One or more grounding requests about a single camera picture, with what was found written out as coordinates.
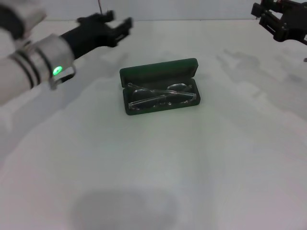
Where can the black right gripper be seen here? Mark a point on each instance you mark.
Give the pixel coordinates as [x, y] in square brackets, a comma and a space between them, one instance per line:
[296, 19]

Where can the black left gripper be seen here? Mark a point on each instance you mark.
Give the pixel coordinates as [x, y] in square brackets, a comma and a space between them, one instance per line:
[91, 33]

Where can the green glasses case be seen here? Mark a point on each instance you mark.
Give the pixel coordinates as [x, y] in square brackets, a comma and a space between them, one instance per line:
[158, 68]

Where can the clear white glasses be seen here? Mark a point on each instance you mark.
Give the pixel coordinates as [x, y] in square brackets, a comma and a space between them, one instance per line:
[146, 100]

